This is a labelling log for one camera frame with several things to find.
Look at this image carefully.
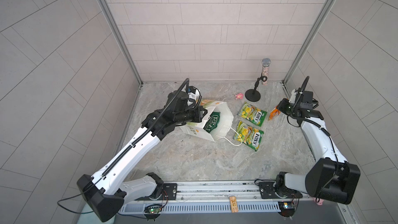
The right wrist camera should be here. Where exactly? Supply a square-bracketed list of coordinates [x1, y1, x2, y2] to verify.
[298, 91, 314, 110]

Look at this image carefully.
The glitter microphone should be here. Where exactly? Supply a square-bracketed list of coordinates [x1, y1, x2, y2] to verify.
[262, 58, 271, 86]

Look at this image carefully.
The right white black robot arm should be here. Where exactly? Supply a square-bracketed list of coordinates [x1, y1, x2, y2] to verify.
[255, 77, 361, 205]

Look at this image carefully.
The teal cloth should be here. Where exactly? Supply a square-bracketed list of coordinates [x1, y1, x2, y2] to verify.
[76, 212, 96, 224]

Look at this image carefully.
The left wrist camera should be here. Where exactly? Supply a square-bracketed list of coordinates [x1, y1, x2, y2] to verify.
[187, 86, 201, 102]

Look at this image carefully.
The aluminium mounting rail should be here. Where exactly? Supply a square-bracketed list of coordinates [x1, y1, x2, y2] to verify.
[117, 180, 313, 220]

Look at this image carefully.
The left circuit board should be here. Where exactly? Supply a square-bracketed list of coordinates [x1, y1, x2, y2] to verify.
[144, 204, 163, 215]

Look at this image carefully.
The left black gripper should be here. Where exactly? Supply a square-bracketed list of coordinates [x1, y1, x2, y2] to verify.
[171, 106, 208, 126]

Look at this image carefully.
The green Fox's candy bag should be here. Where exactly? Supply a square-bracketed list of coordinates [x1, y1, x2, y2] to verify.
[234, 121, 264, 151]
[238, 102, 267, 127]

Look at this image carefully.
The orange Fox's candy bag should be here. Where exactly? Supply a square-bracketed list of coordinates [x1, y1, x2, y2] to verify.
[268, 108, 281, 120]

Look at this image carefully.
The small wooden tag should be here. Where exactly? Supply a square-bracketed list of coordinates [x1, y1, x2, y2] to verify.
[229, 196, 239, 213]

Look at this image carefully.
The pink object on rail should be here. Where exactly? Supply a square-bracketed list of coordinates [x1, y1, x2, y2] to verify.
[315, 199, 324, 206]

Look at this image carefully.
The white paper shopping bag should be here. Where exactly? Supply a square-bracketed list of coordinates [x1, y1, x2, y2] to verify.
[180, 100, 242, 146]

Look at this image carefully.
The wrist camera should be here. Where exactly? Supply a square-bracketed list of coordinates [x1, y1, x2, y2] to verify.
[187, 86, 201, 102]
[298, 91, 314, 110]

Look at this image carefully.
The small pink toy figure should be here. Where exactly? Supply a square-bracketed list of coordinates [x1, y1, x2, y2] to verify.
[235, 93, 244, 100]

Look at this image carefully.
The circuit board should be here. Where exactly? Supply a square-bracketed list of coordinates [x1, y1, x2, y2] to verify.
[278, 201, 296, 218]
[144, 204, 163, 215]

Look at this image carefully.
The black microphone stand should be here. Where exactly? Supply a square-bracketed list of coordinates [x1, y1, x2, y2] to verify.
[245, 76, 268, 102]

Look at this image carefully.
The dark green snack bag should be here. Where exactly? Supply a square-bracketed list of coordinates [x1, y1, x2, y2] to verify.
[203, 112, 220, 133]

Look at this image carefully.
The right circuit board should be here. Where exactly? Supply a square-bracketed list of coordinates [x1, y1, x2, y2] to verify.
[278, 201, 296, 218]

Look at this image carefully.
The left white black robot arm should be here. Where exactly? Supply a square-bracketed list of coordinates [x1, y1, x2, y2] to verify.
[77, 79, 207, 223]

